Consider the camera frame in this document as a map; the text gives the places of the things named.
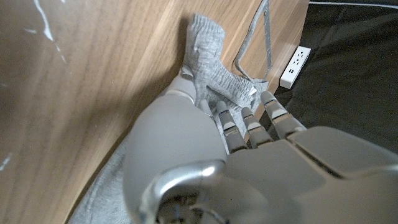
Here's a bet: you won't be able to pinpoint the white power strip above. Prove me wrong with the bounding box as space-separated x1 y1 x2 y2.
279 45 312 90

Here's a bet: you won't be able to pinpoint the grey shorts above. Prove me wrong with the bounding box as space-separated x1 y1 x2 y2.
67 0 273 224

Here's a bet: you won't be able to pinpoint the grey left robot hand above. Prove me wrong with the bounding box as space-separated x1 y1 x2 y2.
123 65 398 224

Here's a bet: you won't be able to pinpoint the black backdrop curtain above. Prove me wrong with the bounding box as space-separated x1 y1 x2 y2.
257 0 398 153

